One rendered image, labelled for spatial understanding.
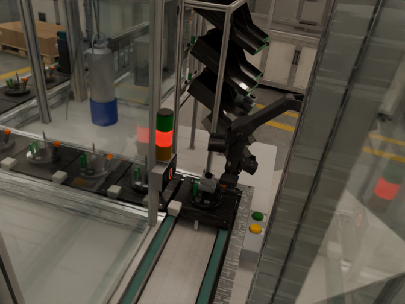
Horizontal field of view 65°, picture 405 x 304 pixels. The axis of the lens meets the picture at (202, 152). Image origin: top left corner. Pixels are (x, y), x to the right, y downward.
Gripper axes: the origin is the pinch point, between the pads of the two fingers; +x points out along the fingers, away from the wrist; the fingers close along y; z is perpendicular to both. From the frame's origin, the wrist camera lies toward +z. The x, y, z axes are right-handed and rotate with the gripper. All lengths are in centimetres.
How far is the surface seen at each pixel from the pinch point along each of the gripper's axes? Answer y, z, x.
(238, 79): 29.3, -6.9, -28.8
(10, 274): -76, -22, -31
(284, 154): 214, 33, 109
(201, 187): -2.4, -10.4, 5.0
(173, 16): 114, -66, -33
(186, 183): 6.3, -18.8, 12.2
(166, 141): -21.2, -18.8, -23.9
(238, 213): -2.2, 5.6, 13.2
